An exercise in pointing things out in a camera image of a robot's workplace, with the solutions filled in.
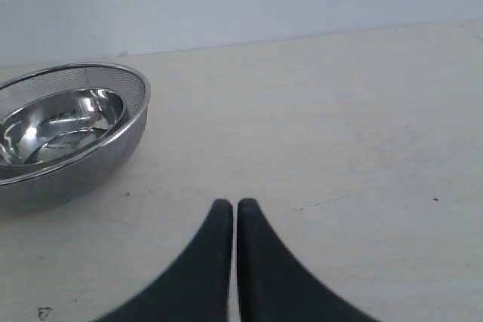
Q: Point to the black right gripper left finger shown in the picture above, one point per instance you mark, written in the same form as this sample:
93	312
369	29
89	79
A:
195	286

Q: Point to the small stainless steel bowl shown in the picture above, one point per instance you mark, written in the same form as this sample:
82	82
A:
60	125

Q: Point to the steel mesh colander basket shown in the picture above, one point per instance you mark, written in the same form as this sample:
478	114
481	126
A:
28	189

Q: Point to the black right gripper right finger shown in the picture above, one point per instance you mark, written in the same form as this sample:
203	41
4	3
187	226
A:
272	284

